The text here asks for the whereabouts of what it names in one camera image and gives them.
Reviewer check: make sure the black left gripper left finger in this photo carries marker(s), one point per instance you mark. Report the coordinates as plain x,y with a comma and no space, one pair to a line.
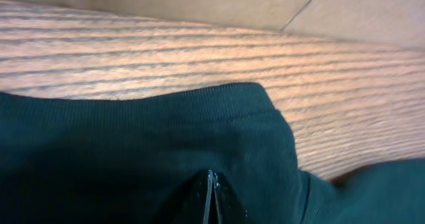
190,203

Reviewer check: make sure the black polo shirt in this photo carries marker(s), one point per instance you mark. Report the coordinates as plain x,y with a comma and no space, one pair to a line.
118,161

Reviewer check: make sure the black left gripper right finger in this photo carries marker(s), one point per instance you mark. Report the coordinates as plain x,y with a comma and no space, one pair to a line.
226,208

